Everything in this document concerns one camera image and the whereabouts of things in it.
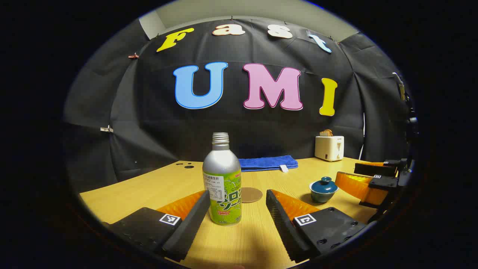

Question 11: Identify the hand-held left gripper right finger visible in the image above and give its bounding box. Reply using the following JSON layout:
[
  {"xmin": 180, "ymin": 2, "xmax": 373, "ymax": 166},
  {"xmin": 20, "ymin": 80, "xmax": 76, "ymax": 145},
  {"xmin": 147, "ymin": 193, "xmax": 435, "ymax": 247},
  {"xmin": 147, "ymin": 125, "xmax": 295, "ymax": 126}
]
[{"xmin": 266, "ymin": 189, "xmax": 367, "ymax": 263}]

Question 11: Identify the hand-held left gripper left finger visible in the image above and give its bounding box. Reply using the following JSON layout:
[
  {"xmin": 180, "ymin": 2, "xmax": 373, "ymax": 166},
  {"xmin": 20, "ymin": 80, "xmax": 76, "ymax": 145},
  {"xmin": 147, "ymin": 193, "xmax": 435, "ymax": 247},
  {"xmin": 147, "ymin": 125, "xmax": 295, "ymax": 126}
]
[{"xmin": 103, "ymin": 190, "xmax": 211, "ymax": 262}]

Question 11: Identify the round brown coaster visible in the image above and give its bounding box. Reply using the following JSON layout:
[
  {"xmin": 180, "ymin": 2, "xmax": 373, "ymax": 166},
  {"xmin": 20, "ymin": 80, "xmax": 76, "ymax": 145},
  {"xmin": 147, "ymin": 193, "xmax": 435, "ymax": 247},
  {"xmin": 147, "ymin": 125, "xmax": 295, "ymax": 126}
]
[{"xmin": 241, "ymin": 187, "xmax": 263, "ymax": 204}]

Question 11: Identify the silver green water bottle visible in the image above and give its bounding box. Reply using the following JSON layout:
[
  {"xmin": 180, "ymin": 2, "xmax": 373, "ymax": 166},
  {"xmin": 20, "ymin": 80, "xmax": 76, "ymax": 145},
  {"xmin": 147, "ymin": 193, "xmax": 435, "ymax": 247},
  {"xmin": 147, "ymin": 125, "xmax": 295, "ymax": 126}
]
[{"xmin": 202, "ymin": 132, "xmax": 242, "ymax": 226}]

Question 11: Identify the white toaster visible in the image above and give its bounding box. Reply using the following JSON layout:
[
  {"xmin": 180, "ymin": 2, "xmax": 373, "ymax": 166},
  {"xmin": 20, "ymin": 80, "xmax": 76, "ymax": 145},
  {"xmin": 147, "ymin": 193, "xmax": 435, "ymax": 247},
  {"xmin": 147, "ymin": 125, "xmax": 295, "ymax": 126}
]
[{"xmin": 314, "ymin": 135, "xmax": 345, "ymax": 162}]

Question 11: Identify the folded blue towel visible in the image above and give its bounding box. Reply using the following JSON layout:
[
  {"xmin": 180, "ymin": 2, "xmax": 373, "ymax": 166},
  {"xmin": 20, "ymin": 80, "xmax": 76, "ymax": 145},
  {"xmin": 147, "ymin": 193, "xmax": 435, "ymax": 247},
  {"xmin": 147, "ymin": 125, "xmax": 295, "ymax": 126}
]
[{"xmin": 238, "ymin": 155, "xmax": 299, "ymax": 172}]

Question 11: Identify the black backdrop cloth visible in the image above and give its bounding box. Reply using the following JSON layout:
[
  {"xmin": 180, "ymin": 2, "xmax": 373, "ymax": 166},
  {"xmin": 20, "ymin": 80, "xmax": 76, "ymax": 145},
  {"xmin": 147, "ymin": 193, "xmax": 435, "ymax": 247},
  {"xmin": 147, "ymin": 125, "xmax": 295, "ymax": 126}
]
[{"xmin": 63, "ymin": 16, "xmax": 411, "ymax": 195}]

